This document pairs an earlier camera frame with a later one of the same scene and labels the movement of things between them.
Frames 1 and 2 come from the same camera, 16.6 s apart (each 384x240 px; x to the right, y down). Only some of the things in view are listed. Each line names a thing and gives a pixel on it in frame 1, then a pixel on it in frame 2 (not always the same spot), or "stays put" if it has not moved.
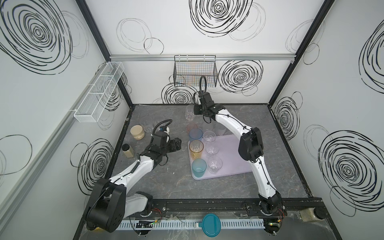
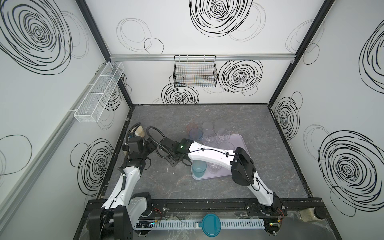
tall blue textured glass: [195, 134] stays put
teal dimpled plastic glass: [199, 167] stays put
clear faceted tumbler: [214, 164] stays put
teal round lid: [211, 225] stays put
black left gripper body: [173, 144] -> [132, 135]
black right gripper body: [198, 107] -> [173, 159]
